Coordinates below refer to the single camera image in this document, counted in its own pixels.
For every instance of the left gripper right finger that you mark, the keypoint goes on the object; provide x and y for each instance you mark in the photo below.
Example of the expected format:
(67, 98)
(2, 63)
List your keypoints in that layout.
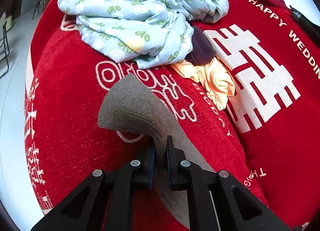
(217, 200)

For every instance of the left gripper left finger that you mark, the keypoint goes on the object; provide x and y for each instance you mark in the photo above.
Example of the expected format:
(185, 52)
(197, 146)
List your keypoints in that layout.
(103, 201)

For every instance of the grey knit sweater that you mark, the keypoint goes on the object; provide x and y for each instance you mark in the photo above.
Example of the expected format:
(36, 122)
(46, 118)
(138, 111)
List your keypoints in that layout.
(129, 106)

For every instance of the red wedding bed cover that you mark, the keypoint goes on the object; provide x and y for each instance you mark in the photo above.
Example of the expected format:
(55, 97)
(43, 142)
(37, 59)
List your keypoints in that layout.
(267, 137)

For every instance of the pale orange garment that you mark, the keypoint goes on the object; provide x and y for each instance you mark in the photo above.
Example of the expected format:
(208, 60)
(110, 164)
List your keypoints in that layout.
(214, 78)

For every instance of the dark purple garment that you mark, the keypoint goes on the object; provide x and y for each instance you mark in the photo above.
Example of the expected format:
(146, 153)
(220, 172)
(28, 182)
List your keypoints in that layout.
(202, 52)

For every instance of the light blue floral quilt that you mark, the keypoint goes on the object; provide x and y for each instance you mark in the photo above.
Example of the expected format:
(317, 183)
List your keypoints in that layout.
(150, 32)

